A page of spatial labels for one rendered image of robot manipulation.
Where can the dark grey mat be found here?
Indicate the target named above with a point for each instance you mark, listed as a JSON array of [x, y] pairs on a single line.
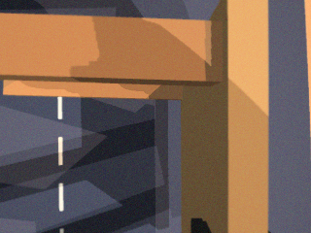
[[121, 158]]

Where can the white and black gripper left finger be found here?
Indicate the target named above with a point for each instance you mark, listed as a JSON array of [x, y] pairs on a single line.
[[197, 225]]

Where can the small wooden stool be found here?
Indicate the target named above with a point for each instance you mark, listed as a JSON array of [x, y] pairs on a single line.
[[218, 69]]

